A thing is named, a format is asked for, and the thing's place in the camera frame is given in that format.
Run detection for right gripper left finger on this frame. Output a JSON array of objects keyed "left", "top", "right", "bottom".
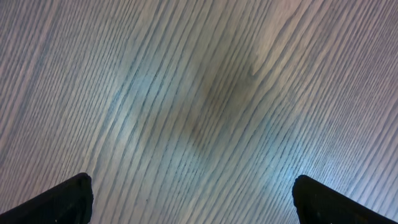
[{"left": 1, "top": 172, "right": 93, "bottom": 224}]

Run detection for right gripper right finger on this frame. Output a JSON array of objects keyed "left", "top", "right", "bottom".
[{"left": 292, "top": 175, "right": 397, "bottom": 224}]

